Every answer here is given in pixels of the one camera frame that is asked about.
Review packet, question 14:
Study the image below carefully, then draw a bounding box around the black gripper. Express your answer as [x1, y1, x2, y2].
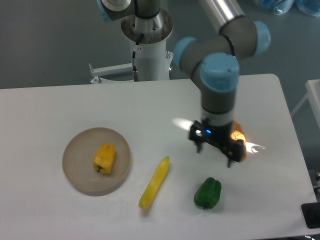
[188, 118, 244, 168]

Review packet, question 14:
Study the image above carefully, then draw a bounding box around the yellow bell pepper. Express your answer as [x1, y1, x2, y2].
[93, 143, 116, 174]

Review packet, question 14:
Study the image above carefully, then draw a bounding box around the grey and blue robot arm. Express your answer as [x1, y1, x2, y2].
[91, 0, 271, 163]

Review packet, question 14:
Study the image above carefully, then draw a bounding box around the green bell pepper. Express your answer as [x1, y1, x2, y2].
[193, 177, 222, 210]

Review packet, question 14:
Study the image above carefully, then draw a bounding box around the beige round plate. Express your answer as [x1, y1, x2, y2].
[62, 127, 131, 197]

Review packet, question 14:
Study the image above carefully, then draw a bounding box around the orange pumpkin slice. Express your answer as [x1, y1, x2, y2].
[230, 120, 247, 162]

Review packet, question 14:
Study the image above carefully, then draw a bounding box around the black device at table edge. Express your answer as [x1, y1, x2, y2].
[301, 202, 320, 229]

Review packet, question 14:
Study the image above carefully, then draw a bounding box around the white side table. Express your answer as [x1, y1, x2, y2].
[290, 79, 320, 120]

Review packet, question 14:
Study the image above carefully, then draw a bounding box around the blue plastic bag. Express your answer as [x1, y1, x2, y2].
[253, 0, 295, 15]
[295, 0, 320, 17]

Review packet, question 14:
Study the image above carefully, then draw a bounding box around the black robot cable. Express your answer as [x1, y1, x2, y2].
[131, 32, 145, 82]

